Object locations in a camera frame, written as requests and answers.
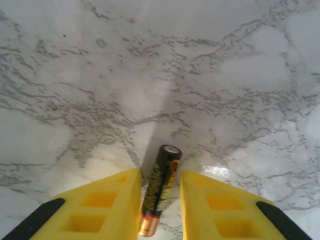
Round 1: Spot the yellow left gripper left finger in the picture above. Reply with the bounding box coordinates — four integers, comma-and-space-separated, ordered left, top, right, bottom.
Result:
0, 167, 143, 240

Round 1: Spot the black and gold AAA battery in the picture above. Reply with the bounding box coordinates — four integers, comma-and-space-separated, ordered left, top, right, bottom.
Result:
138, 144, 182, 237

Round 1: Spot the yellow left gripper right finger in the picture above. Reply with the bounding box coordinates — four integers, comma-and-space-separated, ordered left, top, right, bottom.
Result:
180, 170, 314, 240

